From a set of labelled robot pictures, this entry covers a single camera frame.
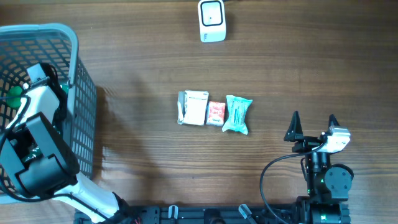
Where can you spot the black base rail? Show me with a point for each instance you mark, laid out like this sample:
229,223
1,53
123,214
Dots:
197,215

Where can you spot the small red orange packet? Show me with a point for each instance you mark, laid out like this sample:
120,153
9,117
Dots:
215,113

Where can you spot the white barcode scanner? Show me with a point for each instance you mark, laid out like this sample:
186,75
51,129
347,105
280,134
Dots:
212,21

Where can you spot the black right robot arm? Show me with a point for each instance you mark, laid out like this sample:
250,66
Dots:
328,184

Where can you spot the green lid jar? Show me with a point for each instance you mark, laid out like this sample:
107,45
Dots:
14,95

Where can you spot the grey plastic lattice basket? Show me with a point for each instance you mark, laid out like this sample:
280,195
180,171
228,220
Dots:
23,46

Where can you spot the teal wipes packet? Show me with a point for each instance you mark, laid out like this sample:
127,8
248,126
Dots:
237,109

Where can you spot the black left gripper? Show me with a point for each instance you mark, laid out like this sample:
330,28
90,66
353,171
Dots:
60,122

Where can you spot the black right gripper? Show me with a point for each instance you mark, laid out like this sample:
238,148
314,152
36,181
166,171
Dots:
295,134

